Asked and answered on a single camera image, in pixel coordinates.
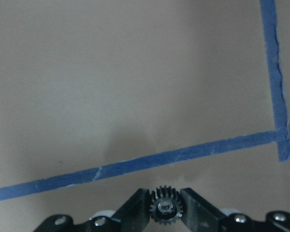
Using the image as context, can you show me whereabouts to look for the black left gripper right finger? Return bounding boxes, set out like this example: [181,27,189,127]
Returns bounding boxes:
[180,188,251,232]

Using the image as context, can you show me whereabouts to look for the black bearing gear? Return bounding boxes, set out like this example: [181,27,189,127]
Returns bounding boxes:
[149,186,184,225]

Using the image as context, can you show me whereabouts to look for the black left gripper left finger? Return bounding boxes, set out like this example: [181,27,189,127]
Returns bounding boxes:
[87,188,150,232]

